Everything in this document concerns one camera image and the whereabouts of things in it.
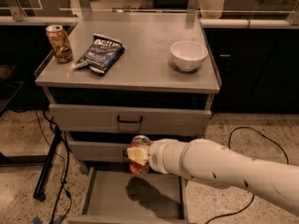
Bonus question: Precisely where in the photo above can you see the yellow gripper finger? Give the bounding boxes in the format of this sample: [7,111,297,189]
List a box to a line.
[127,147,149,166]

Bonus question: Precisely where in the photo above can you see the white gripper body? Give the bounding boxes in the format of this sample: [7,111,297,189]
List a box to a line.
[148,139,173,175]

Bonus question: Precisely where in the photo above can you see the red coke can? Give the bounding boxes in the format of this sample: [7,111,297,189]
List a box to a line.
[130,135,150,175]

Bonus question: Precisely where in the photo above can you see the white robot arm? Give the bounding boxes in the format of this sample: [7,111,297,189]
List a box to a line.
[127,139,299,216]

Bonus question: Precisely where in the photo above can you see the open bottom drawer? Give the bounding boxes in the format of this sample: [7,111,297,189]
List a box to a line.
[67,168,189,224]

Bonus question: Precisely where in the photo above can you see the middle drawer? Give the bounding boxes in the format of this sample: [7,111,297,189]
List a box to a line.
[66,132,136,162]

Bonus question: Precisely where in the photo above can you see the grey drawer cabinet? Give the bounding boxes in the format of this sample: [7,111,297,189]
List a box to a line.
[35,10,222,224]

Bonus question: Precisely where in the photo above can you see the top drawer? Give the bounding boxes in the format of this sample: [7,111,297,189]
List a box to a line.
[50,104,211,136]

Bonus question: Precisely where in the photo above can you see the gold brown soda can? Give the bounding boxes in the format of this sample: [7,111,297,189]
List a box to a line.
[46,24,73,63]

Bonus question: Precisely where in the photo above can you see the white bowl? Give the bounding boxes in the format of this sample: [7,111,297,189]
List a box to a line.
[170,41,208,72]

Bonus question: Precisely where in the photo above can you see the black table leg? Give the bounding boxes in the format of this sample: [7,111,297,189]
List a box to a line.
[33,129,61,202]

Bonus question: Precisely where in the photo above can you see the blue chip bag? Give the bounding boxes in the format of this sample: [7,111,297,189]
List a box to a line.
[74,34,125,76]

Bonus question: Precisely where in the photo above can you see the black floor cable right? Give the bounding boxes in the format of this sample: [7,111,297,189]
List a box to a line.
[203,126,290,224]

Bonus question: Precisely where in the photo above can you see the black floor cable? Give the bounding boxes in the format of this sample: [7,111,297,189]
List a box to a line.
[35,109,73,224]
[203,126,290,224]

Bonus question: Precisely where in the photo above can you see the black floor cable left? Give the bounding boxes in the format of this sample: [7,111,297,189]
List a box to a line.
[35,109,73,224]

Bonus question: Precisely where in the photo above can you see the white horizontal rail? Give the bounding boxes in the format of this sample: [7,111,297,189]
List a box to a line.
[0,16,299,30]

